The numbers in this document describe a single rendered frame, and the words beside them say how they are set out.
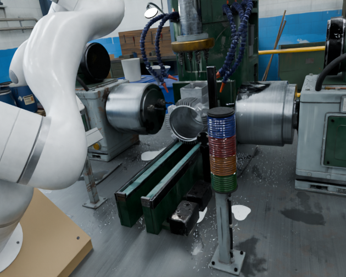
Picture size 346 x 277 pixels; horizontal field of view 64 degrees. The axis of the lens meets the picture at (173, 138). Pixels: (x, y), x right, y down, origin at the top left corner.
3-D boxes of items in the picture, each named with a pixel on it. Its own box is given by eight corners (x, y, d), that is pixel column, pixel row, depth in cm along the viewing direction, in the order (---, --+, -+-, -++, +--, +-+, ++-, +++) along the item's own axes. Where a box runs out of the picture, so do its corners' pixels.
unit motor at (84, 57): (81, 116, 171) (64, 45, 155) (124, 119, 156) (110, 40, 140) (47, 132, 150) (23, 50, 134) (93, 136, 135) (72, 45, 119)
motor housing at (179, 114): (187, 127, 140) (183, 89, 133) (223, 129, 131) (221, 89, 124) (168, 142, 124) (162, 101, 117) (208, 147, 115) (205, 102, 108)
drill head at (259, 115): (231, 129, 132) (229, 76, 123) (330, 135, 113) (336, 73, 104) (214, 150, 112) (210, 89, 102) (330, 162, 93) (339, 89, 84)
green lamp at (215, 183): (216, 178, 70) (215, 162, 68) (240, 182, 67) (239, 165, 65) (207, 190, 65) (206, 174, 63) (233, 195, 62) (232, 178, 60)
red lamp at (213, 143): (214, 145, 66) (213, 128, 65) (239, 148, 64) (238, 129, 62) (205, 156, 61) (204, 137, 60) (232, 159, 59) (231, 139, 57)
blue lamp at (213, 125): (213, 128, 65) (212, 109, 63) (238, 129, 62) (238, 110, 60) (204, 137, 60) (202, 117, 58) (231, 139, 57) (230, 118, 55)
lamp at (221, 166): (215, 162, 68) (214, 145, 66) (239, 165, 65) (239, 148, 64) (206, 174, 63) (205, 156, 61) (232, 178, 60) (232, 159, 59)
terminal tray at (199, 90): (191, 97, 132) (190, 82, 129) (212, 98, 127) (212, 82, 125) (180, 104, 122) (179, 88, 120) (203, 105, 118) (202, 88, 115)
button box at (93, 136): (93, 144, 108) (85, 133, 107) (104, 138, 104) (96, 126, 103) (59, 165, 94) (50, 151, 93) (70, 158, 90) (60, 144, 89)
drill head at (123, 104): (119, 122, 162) (111, 79, 153) (175, 125, 145) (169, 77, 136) (90, 138, 142) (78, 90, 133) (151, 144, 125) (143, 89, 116)
